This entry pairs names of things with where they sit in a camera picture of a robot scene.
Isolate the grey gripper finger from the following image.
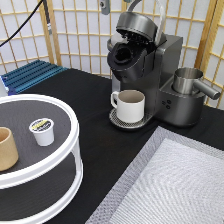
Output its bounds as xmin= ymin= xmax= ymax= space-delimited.
xmin=100 ymin=0 xmax=110 ymax=15

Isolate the grey coffee machine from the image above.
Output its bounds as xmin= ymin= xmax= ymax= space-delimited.
xmin=107 ymin=0 xmax=208 ymax=130

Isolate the white coffee pod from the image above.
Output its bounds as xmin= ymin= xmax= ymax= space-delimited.
xmin=29 ymin=118 xmax=54 ymax=147

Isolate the wooden shoji screen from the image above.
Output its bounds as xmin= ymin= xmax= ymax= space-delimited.
xmin=0 ymin=0 xmax=224 ymax=110

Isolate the white ceramic mug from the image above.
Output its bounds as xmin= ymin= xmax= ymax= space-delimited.
xmin=110 ymin=90 xmax=145 ymax=123

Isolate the steel milk frother jug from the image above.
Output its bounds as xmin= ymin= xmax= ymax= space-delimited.
xmin=173 ymin=68 xmax=221 ymax=100

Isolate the black tablecloth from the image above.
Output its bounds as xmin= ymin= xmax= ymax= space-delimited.
xmin=25 ymin=69 xmax=224 ymax=224

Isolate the tan wooden cup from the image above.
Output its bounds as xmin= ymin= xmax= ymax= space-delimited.
xmin=0 ymin=127 xmax=19 ymax=171

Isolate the white two-tier round shelf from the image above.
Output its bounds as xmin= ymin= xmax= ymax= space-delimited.
xmin=0 ymin=94 xmax=83 ymax=224

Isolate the grey woven placemat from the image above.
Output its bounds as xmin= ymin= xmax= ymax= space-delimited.
xmin=85 ymin=127 xmax=224 ymax=224

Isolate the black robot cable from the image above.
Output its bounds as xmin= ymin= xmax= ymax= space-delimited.
xmin=0 ymin=0 xmax=53 ymax=48

